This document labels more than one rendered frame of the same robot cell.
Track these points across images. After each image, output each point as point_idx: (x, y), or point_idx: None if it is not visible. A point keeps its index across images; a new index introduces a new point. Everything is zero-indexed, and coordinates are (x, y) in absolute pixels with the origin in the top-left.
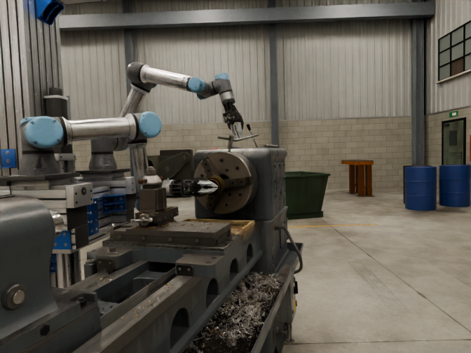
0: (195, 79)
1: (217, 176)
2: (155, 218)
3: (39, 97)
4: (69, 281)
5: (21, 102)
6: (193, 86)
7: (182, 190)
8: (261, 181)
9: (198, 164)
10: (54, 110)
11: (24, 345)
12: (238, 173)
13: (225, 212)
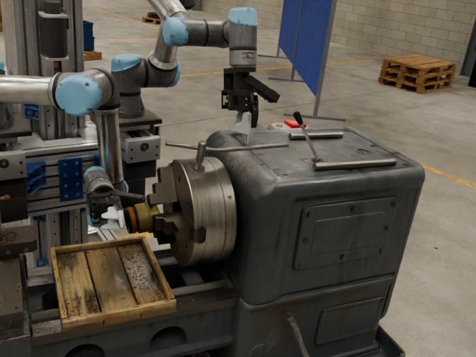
0: (167, 23)
1: (146, 207)
2: None
3: (33, 13)
4: (55, 236)
5: (11, 20)
6: (166, 35)
7: (91, 208)
8: (248, 237)
9: (205, 155)
10: (42, 34)
11: None
12: (188, 212)
13: (176, 258)
